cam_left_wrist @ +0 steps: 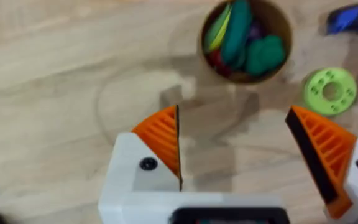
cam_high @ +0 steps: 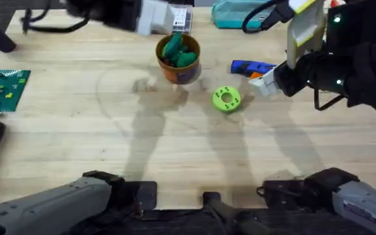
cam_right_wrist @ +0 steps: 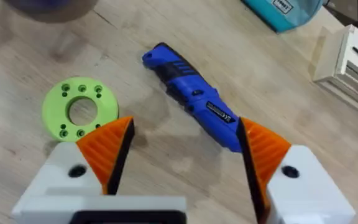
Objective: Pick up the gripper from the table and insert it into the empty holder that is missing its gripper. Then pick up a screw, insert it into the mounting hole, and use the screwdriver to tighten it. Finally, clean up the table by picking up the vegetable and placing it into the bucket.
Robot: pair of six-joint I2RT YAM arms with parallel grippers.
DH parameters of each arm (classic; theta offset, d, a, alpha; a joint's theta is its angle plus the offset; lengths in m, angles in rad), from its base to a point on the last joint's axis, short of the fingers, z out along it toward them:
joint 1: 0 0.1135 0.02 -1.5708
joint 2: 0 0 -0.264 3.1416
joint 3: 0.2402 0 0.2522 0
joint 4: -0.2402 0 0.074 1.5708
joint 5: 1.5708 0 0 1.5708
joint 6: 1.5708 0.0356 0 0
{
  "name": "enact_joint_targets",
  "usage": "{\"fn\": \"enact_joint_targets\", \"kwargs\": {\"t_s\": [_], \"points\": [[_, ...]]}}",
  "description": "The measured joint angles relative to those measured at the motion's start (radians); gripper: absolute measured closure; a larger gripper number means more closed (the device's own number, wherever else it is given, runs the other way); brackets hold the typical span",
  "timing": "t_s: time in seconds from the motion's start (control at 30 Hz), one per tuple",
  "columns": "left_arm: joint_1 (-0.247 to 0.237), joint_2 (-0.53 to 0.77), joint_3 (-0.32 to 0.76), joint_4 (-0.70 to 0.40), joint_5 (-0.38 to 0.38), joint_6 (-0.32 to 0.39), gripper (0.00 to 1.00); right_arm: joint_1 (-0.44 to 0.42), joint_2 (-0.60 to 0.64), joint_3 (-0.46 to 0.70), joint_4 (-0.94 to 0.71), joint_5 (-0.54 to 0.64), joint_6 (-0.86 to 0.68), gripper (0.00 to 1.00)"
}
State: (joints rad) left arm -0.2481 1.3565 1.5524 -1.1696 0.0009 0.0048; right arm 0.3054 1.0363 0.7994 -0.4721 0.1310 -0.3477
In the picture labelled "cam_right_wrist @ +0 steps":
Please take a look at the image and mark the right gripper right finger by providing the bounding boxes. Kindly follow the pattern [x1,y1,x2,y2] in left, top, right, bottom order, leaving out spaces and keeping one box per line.
[236,116,357,224]

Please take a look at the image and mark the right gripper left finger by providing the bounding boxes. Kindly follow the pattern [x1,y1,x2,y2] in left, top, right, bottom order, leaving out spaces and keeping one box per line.
[26,116,135,197]

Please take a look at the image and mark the green disc with holes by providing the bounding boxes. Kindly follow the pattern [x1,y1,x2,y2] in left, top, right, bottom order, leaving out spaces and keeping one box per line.
[41,75,120,143]

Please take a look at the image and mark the white box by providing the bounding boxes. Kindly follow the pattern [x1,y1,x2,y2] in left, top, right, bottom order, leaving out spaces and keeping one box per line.
[308,24,358,123]

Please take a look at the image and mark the orange tub with green toys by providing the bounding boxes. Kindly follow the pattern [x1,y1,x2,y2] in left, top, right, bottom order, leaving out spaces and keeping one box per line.
[1,0,101,24]

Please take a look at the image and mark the teal zip bag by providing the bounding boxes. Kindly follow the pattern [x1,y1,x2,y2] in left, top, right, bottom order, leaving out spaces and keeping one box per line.
[240,0,324,34]

